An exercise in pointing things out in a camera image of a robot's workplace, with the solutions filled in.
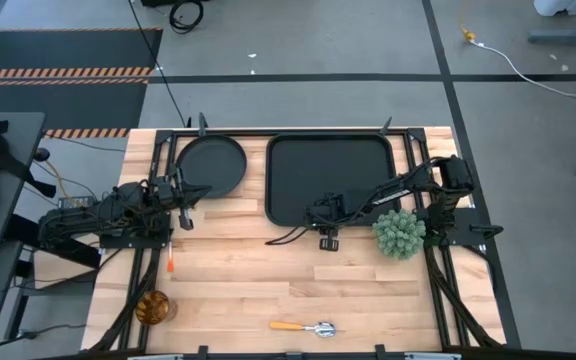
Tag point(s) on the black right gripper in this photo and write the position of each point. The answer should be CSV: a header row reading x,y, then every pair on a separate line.
x,y
340,210

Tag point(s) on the dark grey side table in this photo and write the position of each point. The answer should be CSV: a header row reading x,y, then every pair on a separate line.
x,y
23,165

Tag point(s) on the black rectangular tray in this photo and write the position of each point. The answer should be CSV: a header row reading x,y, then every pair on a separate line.
x,y
318,165

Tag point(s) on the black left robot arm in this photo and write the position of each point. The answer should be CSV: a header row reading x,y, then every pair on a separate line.
x,y
78,220

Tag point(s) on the grey edge bracket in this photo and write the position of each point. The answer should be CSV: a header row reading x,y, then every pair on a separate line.
x,y
433,357
155,357

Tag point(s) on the grey table base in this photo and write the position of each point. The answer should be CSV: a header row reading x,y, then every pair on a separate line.
x,y
568,36

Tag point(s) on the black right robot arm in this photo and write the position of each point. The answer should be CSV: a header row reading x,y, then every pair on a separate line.
x,y
455,175

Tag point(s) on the black aluminium rig frame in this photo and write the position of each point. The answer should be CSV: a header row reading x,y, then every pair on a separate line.
x,y
258,133

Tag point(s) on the black hazard-striped floor mat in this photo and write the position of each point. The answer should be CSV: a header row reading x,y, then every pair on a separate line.
x,y
68,50

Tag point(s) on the black table leg beam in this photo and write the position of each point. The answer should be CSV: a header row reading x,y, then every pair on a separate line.
x,y
80,257

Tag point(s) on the black round knob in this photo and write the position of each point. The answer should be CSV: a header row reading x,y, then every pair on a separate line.
x,y
41,154

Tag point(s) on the green artificial potted plant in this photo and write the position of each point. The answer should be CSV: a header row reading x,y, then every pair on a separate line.
x,y
398,235

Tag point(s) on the black round plate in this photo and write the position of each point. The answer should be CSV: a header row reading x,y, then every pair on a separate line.
x,y
213,160

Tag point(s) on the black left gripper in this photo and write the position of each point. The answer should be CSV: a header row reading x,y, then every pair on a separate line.
x,y
172,194

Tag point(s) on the amber glass cup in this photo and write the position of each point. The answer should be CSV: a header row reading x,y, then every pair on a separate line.
x,y
153,307

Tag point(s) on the white rounded object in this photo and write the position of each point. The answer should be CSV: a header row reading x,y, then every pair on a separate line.
x,y
558,6

